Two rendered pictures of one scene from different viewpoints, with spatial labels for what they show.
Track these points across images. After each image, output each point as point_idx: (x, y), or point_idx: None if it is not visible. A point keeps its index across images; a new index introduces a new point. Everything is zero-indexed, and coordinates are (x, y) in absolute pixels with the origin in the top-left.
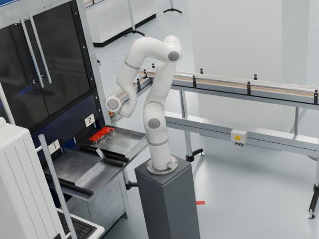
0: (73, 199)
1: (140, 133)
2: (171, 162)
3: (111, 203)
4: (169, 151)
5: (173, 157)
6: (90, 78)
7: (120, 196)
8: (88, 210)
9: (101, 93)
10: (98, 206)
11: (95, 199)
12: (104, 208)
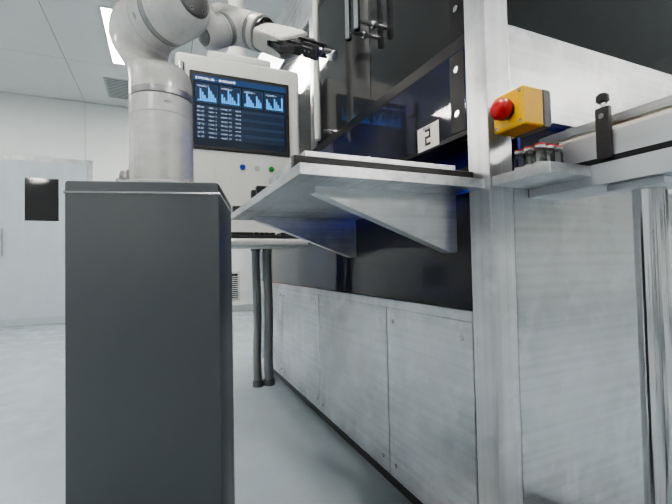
0: (369, 304)
1: (333, 156)
2: (129, 178)
3: (438, 441)
4: (129, 135)
5: (146, 179)
6: (453, 7)
7: (469, 467)
8: (386, 367)
9: (476, 54)
10: (404, 389)
11: (402, 361)
12: (417, 421)
